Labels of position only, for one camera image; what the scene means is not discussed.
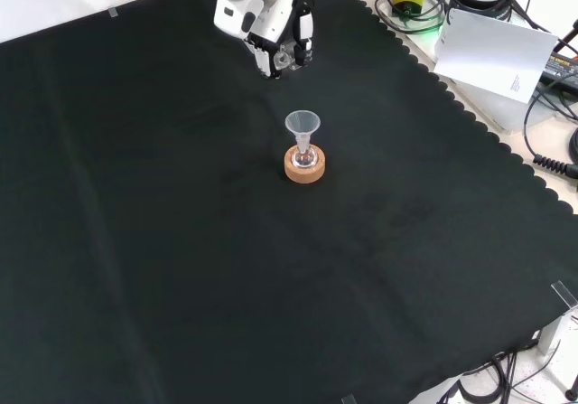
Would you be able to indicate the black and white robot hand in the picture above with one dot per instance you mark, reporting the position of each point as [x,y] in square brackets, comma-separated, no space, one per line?
[271,20]

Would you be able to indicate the clear glass graduated cylinder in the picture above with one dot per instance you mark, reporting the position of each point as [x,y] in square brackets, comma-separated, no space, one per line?
[282,59]

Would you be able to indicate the clear plastic funnel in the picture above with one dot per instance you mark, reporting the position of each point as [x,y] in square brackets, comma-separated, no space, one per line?
[302,124]

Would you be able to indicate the clear round-bottom flask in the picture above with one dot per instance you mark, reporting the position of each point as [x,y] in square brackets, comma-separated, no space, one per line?
[304,159]

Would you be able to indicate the clear tape piece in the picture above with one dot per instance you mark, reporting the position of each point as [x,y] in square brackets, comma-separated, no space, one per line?
[565,293]
[113,12]
[348,399]

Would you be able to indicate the pale board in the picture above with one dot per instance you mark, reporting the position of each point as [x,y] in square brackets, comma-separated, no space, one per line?
[492,53]

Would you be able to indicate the black cloth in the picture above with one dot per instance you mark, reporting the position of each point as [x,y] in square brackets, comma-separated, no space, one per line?
[180,241]

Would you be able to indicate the black power adapter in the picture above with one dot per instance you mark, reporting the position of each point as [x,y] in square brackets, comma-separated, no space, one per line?
[562,67]

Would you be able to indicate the white metal bracket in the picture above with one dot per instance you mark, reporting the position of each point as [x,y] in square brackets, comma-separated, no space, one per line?
[557,331]

